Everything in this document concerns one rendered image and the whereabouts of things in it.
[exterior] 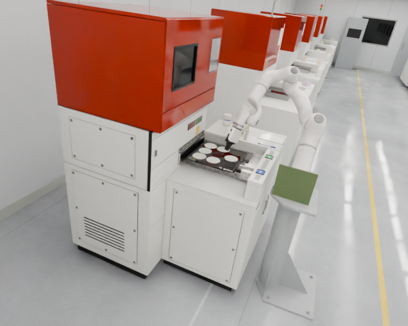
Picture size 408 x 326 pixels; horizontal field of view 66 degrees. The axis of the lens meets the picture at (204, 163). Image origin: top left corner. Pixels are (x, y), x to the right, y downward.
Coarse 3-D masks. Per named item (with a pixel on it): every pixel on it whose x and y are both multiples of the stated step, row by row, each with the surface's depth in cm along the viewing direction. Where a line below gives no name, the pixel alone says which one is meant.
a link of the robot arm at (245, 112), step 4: (240, 108) 215; (244, 108) 212; (248, 108) 212; (240, 112) 214; (244, 112) 212; (248, 112) 213; (236, 116) 216; (240, 116) 213; (244, 116) 213; (248, 116) 212; (236, 120) 215; (240, 120) 214; (244, 120) 213; (240, 124) 214; (244, 124) 216
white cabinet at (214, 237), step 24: (168, 192) 214; (192, 192) 206; (264, 192) 216; (168, 216) 223; (192, 216) 214; (216, 216) 206; (240, 216) 198; (264, 216) 273; (168, 240) 233; (192, 240) 223; (216, 240) 214; (240, 240) 206; (168, 264) 248; (192, 264) 233; (216, 264) 223; (240, 264) 214
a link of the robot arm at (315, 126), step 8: (312, 120) 201; (320, 120) 200; (304, 128) 213; (312, 128) 202; (320, 128) 201; (304, 136) 205; (312, 136) 203; (320, 136) 203; (304, 144) 203; (312, 144) 202
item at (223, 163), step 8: (216, 144) 248; (200, 152) 233; (216, 152) 236; (224, 152) 237; (232, 152) 239; (240, 152) 241; (200, 160) 221; (224, 160) 225; (240, 160) 229; (232, 168) 216
